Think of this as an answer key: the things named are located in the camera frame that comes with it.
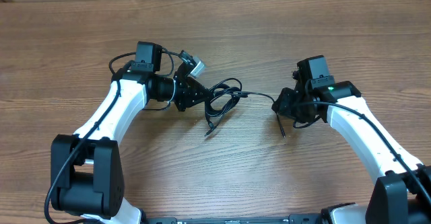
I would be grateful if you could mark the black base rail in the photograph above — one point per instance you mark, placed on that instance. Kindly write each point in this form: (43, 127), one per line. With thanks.
(232, 221)

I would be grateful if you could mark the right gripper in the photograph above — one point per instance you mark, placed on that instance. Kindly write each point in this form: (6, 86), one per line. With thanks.
(291, 104)

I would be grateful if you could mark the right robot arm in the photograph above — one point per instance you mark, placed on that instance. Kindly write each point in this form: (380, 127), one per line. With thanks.
(401, 191)

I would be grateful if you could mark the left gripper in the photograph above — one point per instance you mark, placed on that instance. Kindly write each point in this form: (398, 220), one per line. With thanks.
(180, 91)

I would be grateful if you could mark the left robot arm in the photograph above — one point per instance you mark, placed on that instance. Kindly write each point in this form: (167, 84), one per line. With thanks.
(86, 172)

